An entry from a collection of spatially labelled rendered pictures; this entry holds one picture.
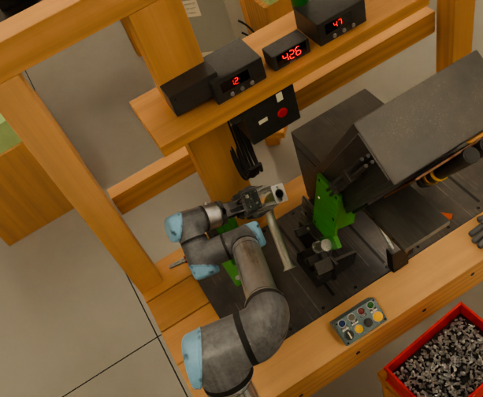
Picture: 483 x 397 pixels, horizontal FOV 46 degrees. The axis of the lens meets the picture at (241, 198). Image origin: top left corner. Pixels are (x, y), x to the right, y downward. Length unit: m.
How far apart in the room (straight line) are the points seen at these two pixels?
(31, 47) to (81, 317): 2.13
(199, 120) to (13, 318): 2.27
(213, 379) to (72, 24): 0.86
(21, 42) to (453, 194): 1.44
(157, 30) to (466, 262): 1.17
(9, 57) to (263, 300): 0.80
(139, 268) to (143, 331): 1.13
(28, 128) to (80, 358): 1.88
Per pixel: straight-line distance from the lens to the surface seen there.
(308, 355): 1.81
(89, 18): 1.45
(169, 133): 1.58
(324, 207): 1.74
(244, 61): 1.59
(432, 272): 1.92
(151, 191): 1.92
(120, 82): 4.63
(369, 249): 1.97
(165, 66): 1.57
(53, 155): 1.61
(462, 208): 2.06
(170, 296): 2.07
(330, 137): 1.84
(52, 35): 1.45
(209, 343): 1.19
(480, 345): 1.84
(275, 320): 1.20
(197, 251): 1.53
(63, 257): 3.64
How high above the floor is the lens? 2.55
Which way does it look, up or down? 49 degrees down
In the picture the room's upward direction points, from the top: 22 degrees counter-clockwise
